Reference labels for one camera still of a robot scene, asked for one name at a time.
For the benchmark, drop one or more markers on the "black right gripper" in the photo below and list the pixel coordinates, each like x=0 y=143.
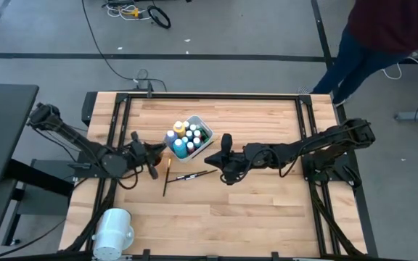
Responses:
x=232 y=163

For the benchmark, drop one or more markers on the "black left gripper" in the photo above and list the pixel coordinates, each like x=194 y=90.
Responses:
x=143 y=152

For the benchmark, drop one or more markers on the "large lavender paint bottle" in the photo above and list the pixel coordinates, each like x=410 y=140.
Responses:
x=171 y=136

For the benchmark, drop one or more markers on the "large turquoise paint bottle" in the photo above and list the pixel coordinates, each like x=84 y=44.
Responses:
x=179 y=148

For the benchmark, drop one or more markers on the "white plastic caddy bin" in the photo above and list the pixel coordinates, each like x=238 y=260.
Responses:
x=189 y=157

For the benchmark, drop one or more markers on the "small dark teal paint bottle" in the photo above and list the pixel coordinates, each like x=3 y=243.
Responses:
x=196 y=141

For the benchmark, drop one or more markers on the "small green paint bottle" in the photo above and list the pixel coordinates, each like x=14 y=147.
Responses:
x=204 y=135

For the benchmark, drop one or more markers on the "small red paint bottle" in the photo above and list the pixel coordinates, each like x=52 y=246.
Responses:
x=191 y=146

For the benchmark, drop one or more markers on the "small aqua paint bottle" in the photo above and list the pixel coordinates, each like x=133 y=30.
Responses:
x=185 y=139

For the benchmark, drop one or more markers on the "large yellow paint bottle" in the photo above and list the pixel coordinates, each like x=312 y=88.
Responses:
x=179 y=128

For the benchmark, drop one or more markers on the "small brown paint bottle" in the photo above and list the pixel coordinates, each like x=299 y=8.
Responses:
x=197 y=133

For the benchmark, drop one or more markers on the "small sky blue paint bottle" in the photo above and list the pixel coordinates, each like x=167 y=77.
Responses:
x=193 y=127

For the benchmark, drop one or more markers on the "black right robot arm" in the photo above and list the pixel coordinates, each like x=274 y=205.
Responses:
x=321 y=145

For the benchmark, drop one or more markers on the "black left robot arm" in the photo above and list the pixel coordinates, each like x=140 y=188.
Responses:
x=78 y=145

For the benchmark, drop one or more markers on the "black paintbrush silver ferrule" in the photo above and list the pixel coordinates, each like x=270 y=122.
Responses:
x=201 y=174

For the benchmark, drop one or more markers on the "long black orange-bristle paintbrush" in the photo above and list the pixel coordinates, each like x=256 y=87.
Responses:
x=167 y=177

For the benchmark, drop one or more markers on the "white cylindrical light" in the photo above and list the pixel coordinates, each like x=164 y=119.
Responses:
x=112 y=228

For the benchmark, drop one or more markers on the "black stand base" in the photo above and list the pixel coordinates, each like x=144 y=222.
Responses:
x=42 y=177

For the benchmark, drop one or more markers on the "person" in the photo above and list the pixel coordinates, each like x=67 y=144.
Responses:
x=387 y=25

